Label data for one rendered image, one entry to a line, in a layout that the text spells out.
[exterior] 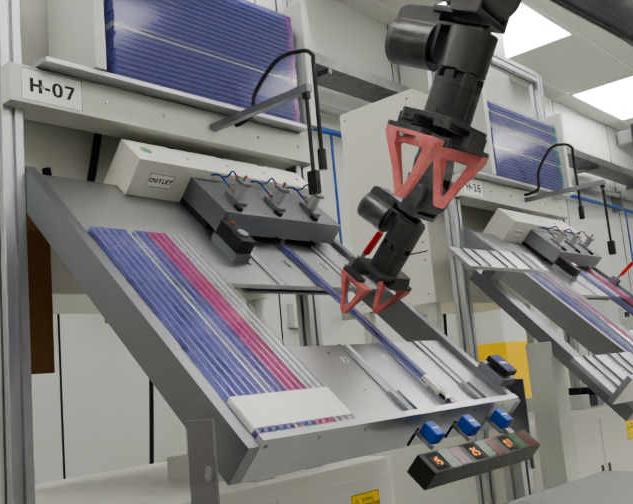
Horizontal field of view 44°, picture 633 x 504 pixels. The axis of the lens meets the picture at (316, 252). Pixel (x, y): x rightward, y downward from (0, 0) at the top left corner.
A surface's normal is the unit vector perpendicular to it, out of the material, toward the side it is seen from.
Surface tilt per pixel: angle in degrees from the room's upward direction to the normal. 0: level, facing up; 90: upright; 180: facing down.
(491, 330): 90
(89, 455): 90
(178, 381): 90
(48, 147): 90
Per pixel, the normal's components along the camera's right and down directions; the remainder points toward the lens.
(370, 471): 0.74, -0.17
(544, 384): -0.71, -0.05
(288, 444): 0.60, 0.55
